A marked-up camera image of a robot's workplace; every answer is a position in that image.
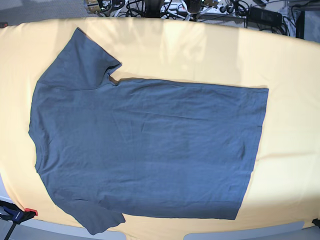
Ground black power adapter box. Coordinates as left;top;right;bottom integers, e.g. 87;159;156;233
247;7;283;27

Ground tangled black cables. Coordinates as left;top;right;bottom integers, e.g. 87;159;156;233
99;0;191;20

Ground brass robot base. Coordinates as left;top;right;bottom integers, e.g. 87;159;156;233
83;0;104;14

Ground yellow table cloth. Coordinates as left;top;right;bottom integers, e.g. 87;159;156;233
0;17;320;240

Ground grey plastic plate left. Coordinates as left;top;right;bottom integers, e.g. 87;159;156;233
21;219;126;240

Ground blue-grey T-shirt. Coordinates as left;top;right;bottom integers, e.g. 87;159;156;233
29;29;269;235

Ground white power strip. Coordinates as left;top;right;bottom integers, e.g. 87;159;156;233
160;0;250;19

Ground black clamp right edge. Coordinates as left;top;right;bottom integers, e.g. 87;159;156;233
312;218;320;228

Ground grey plastic plate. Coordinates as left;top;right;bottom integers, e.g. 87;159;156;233
183;221;304;240
21;219;126;240

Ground blue red-tipped clamp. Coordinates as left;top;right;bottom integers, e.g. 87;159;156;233
0;200;38;240

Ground grey plastic plate right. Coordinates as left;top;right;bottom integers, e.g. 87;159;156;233
183;221;304;240

